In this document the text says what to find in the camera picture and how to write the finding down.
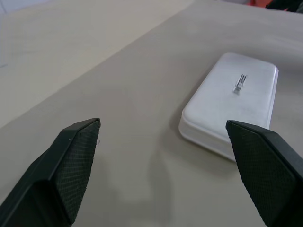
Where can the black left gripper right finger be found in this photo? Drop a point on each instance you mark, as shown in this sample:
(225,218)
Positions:
(267,175)

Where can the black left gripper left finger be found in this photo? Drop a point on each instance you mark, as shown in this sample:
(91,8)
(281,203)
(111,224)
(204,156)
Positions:
(47,179)

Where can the white plastic pencil case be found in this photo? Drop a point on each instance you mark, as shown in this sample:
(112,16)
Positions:
(227,104)

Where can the orange object in background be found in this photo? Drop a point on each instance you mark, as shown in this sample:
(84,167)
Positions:
(256,2)

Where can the black frame in background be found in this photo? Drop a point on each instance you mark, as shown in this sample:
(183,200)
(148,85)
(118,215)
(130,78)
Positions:
(284,4)

